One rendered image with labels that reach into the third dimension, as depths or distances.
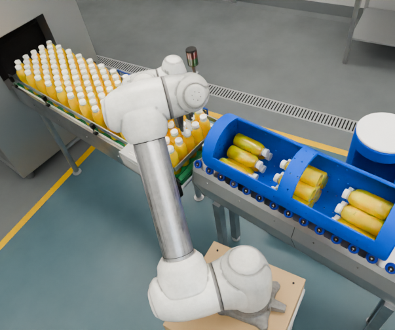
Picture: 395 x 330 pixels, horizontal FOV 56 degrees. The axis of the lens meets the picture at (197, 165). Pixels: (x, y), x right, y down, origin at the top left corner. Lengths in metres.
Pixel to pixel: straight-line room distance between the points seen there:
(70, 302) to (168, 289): 1.70
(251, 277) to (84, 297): 1.81
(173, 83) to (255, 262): 0.58
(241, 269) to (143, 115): 0.53
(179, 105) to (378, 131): 1.20
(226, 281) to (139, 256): 1.67
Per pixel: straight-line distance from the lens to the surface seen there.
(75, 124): 2.48
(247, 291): 1.18
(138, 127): 1.07
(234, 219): 2.47
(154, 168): 1.09
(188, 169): 1.98
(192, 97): 1.05
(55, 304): 2.87
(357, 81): 4.03
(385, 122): 2.08
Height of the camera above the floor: 2.41
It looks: 49 degrees down
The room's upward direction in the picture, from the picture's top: 11 degrees counter-clockwise
